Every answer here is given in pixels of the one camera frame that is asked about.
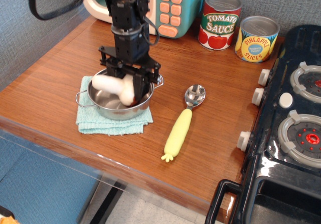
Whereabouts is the stainless steel pot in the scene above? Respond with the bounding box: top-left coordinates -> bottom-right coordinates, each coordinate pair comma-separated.
76,69 -> 164,121

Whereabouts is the light teal folded cloth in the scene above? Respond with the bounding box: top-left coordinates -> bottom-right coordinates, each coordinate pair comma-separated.
76,76 -> 153,136

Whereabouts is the plush white brown mushroom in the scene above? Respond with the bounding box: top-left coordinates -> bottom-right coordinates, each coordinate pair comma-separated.
91,74 -> 137,106

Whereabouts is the black braided cable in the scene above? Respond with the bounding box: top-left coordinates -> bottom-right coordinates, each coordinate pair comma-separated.
28,0 -> 95,21

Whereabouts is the pineapple slices can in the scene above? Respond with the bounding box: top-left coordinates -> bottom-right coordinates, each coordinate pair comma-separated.
235,16 -> 280,63

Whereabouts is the orange object at corner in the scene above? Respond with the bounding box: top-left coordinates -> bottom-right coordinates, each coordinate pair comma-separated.
1,206 -> 20,224

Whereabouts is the tomato sauce can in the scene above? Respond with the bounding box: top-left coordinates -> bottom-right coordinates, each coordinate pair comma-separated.
198,0 -> 242,50

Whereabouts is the spoon with yellow handle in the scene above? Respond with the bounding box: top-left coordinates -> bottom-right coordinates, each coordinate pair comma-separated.
161,84 -> 206,163

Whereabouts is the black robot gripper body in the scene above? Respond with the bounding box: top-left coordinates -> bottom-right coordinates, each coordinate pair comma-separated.
99,24 -> 161,83

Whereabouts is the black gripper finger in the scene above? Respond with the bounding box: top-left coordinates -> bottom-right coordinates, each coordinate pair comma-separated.
133,74 -> 150,101
106,62 -> 125,78

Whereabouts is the black toy stove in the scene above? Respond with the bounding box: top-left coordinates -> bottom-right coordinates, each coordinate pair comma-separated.
205,25 -> 320,223

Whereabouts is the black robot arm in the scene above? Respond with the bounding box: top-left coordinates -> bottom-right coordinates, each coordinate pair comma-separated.
99,0 -> 161,105

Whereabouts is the toy teal microwave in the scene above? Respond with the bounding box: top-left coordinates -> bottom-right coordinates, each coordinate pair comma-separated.
79,0 -> 206,39

